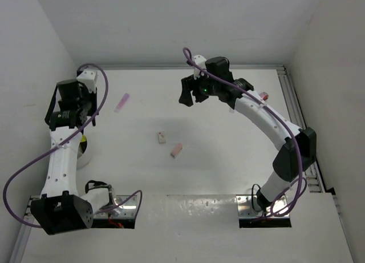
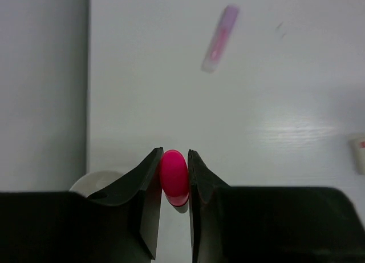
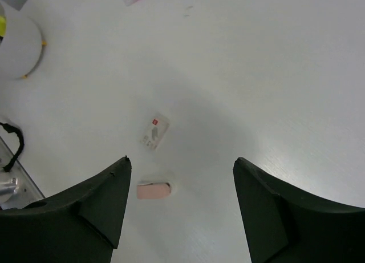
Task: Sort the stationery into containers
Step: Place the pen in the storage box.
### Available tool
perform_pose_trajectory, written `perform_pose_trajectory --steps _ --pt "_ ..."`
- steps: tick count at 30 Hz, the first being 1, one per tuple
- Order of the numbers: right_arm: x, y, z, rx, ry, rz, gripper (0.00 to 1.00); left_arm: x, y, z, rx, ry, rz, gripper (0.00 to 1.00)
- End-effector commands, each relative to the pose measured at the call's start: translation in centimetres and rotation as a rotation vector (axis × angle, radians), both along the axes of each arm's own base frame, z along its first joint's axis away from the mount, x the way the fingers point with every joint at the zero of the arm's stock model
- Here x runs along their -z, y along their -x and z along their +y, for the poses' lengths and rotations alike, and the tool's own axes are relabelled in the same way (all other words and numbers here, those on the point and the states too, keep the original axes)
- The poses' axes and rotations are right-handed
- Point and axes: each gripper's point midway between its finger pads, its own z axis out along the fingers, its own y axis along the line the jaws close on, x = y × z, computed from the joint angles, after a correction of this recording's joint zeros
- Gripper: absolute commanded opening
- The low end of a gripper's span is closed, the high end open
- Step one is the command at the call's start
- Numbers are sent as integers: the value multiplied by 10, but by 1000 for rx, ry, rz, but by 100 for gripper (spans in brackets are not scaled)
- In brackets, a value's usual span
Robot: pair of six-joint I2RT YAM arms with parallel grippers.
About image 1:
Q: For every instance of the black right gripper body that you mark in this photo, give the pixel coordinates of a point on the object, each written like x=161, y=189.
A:
x=202, y=88

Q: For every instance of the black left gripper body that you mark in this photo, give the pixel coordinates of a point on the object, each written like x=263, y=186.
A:
x=87, y=101

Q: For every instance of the purple pink highlighter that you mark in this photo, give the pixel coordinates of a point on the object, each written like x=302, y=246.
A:
x=122, y=102

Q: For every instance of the yellow black highlighter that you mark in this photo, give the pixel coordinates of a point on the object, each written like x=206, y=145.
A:
x=83, y=139

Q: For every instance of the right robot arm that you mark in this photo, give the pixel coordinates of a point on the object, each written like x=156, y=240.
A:
x=296, y=146

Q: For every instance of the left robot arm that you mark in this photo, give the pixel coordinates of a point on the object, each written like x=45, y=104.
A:
x=60, y=208

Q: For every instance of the white round container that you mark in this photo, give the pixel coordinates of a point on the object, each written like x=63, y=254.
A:
x=84, y=155

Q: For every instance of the white eraser with label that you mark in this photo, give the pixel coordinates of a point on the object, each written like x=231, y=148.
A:
x=161, y=137

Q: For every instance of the pink eraser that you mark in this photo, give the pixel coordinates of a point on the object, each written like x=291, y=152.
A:
x=177, y=149

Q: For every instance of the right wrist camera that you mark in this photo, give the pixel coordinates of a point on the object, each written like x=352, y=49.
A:
x=199, y=61

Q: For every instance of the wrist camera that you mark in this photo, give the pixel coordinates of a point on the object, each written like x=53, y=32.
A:
x=89, y=78
x=199, y=61

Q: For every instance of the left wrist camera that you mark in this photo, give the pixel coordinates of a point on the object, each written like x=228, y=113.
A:
x=89, y=78

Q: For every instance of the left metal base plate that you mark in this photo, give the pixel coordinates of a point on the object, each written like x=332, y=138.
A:
x=121, y=216

